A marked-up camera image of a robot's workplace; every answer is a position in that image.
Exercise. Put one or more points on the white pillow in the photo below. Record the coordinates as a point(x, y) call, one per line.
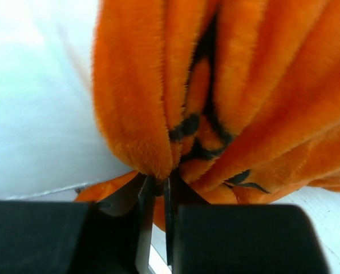
point(49, 141)

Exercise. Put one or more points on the orange patterned pillowcase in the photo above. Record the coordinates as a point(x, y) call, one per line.
point(242, 97)

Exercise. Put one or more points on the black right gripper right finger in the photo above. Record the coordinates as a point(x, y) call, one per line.
point(214, 238)

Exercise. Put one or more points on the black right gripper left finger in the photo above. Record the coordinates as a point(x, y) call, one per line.
point(109, 236)

